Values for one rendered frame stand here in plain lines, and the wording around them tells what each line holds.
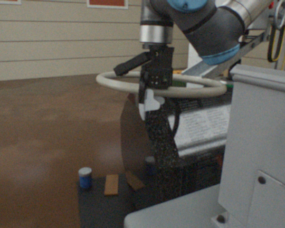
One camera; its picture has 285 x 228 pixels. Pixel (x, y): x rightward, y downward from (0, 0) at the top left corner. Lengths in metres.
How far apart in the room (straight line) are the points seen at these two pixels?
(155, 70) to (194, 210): 0.36
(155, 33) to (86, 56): 6.69
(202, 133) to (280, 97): 0.84
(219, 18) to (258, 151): 0.34
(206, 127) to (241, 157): 0.80
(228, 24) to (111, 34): 6.94
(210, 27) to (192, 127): 0.63
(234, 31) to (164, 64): 0.19
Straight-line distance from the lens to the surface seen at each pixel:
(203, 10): 0.53
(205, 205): 0.46
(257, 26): 1.36
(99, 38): 7.34
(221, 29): 0.56
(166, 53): 0.64
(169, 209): 0.44
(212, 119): 1.16
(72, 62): 7.22
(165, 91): 0.66
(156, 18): 0.62
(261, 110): 0.30
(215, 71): 1.12
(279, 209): 0.32
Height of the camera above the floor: 1.14
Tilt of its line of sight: 20 degrees down
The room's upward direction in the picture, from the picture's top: straight up
